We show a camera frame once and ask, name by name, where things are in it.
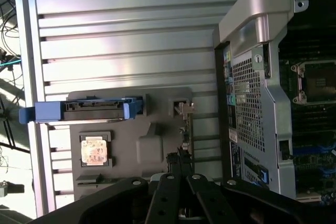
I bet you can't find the silver CPU socket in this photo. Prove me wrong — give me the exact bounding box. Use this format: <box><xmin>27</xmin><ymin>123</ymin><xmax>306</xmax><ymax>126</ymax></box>
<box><xmin>290</xmin><ymin>60</ymin><xmax>336</xmax><ymax>104</ymax></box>

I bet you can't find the hard disk with blue carrier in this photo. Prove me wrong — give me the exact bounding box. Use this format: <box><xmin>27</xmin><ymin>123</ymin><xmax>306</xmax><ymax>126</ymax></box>
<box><xmin>18</xmin><ymin>93</ymin><xmax>145</xmax><ymax>125</ymax></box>

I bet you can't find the blue case latch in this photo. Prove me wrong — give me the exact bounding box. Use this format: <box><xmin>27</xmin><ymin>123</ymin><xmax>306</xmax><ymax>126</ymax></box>
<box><xmin>258</xmin><ymin>165</ymin><xmax>270</xmax><ymax>187</ymax></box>

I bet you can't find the grey parts rack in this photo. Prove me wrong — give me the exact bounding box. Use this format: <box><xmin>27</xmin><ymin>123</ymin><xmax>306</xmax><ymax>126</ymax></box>
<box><xmin>67</xmin><ymin>87</ymin><xmax>194</xmax><ymax>201</ymax></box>

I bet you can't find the green motherboard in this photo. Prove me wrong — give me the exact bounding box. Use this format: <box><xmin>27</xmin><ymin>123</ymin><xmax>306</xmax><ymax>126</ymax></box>
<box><xmin>278</xmin><ymin>37</ymin><xmax>336</xmax><ymax>204</ymax></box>

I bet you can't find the silver CPU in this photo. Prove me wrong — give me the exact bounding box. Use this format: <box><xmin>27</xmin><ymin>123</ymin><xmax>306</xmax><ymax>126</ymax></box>
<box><xmin>79</xmin><ymin>136</ymin><xmax>110</xmax><ymax>167</ymax></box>

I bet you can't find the teal cable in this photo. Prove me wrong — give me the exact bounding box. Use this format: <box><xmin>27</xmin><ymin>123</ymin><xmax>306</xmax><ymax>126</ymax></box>
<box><xmin>0</xmin><ymin>58</ymin><xmax>22</xmax><ymax>69</ymax></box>

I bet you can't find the black open PC case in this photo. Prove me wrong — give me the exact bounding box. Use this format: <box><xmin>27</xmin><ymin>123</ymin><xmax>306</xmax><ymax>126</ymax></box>
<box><xmin>212</xmin><ymin>0</ymin><xmax>336</xmax><ymax>205</ymax></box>

